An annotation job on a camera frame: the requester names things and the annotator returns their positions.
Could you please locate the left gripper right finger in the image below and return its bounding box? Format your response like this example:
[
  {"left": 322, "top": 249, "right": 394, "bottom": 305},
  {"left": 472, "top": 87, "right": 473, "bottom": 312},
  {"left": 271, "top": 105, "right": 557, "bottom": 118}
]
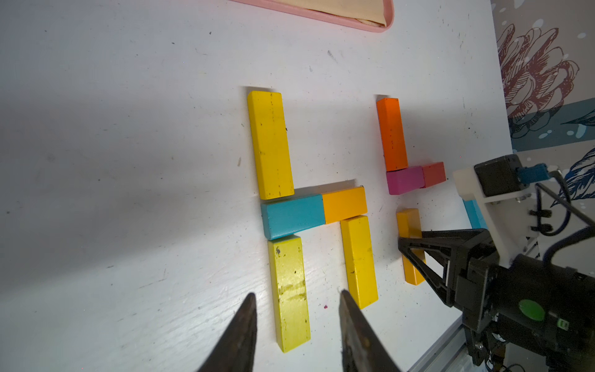
[{"left": 339, "top": 290, "right": 401, "bottom": 372}]

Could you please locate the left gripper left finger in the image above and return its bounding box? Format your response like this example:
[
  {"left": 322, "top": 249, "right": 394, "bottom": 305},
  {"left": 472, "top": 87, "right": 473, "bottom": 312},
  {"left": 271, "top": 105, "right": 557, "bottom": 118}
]
[{"left": 198, "top": 292, "right": 257, "bottom": 372}]

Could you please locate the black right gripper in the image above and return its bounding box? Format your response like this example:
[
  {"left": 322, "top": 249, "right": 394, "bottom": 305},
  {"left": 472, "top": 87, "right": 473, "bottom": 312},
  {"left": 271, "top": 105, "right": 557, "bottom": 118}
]
[{"left": 398, "top": 229, "right": 500, "bottom": 333}]

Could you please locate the teal long block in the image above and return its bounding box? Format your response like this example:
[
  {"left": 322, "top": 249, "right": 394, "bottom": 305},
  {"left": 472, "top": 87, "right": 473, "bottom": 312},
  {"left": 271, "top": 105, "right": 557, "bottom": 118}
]
[{"left": 463, "top": 200, "right": 488, "bottom": 229}]

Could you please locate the orange long block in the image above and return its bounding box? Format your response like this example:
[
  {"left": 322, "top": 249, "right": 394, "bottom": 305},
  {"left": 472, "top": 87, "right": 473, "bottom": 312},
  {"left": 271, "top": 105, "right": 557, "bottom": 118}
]
[{"left": 396, "top": 209, "right": 425, "bottom": 285}]

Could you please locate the red block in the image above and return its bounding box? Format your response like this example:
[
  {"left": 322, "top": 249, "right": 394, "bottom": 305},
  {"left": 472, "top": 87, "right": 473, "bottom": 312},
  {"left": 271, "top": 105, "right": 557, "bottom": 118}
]
[{"left": 422, "top": 162, "right": 446, "bottom": 188}]

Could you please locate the magenta block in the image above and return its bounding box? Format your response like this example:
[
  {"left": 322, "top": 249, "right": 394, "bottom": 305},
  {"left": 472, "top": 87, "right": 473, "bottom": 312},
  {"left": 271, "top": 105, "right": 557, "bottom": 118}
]
[{"left": 386, "top": 166, "right": 425, "bottom": 195}]

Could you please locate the yellow long block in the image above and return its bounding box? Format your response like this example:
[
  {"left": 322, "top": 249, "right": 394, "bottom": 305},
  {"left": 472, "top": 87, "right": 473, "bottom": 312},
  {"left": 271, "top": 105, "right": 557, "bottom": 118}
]
[{"left": 340, "top": 215, "right": 379, "bottom": 309}]

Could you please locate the small orange yellow block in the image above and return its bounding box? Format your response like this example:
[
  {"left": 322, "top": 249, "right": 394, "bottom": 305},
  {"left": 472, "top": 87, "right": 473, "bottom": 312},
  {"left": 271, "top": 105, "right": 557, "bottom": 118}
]
[{"left": 322, "top": 186, "right": 367, "bottom": 224}]

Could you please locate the teal short block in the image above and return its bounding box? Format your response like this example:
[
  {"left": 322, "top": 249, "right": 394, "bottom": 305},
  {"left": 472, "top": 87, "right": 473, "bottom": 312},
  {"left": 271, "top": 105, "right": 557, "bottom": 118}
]
[{"left": 261, "top": 194, "right": 325, "bottom": 240}]

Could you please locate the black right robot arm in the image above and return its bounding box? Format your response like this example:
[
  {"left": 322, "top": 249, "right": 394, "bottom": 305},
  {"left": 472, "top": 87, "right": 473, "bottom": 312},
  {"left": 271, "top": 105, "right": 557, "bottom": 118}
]
[{"left": 398, "top": 229, "right": 594, "bottom": 371}]

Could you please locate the beige folded cloth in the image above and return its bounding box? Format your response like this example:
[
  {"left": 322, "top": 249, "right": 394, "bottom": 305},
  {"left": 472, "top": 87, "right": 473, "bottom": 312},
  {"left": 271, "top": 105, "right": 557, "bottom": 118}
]
[{"left": 231, "top": 0, "right": 396, "bottom": 33}]

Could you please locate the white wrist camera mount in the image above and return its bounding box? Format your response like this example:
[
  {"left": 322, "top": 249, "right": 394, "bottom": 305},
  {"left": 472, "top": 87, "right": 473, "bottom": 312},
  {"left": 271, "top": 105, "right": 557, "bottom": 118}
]
[{"left": 453, "top": 154, "right": 563, "bottom": 268}]

